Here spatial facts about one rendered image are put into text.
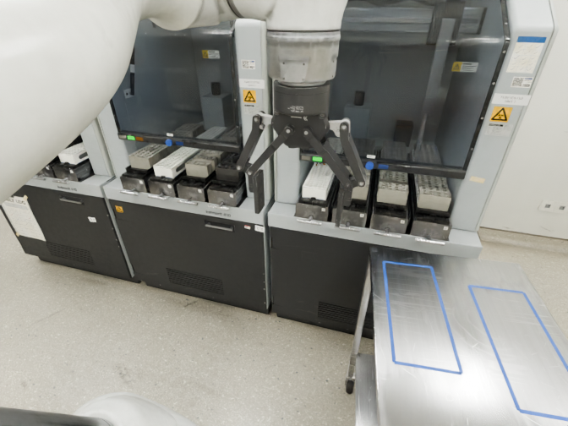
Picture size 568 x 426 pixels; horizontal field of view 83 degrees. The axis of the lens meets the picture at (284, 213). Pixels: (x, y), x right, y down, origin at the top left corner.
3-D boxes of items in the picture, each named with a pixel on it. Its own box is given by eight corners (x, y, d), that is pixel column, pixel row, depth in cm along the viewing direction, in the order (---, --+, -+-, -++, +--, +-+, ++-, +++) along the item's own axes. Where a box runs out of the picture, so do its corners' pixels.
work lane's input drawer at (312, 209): (324, 155, 191) (324, 141, 186) (347, 158, 188) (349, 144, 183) (292, 222, 132) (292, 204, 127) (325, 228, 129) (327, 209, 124)
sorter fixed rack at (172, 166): (188, 154, 175) (186, 144, 172) (204, 156, 173) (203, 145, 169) (155, 178, 151) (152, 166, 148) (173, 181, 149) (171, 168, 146)
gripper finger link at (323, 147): (305, 124, 47) (313, 118, 47) (350, 181, 50) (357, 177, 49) (298, 133, 44) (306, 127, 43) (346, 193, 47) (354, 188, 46)
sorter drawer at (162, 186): (215, 144, 208) (214, 130, 203) (235, 145, 204) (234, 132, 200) (144, 198, 149) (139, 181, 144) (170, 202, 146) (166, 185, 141)
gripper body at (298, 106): (261, 83, 40) (264, 153, 45) (329, 87, 38) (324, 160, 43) (279, 73, 46) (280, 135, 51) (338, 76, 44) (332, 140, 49)
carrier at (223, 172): (241, 180, 145) (240, 168, 142) (239, 182, 144) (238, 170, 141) (218, 177, 148) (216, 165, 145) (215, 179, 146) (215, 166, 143)
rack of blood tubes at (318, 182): (315, 170, 159) (316, 158, 155) (335, 172, 156) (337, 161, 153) (301, 199, 135) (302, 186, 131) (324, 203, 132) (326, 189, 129)
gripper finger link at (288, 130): (295, 132, 44) (287, 124, 44) (248, 179, 51) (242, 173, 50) (302, 123, 48) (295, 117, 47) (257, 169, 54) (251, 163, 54)
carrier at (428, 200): (447, 209, 125) (451, 195, 122) (447, 211, 123) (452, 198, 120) (415, 204, 128) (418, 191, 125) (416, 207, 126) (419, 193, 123)
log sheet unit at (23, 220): (17, 236, 205) (-11, 186, 186) (51, 243, 198) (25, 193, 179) (13, 238, 203) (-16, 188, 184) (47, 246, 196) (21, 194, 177)
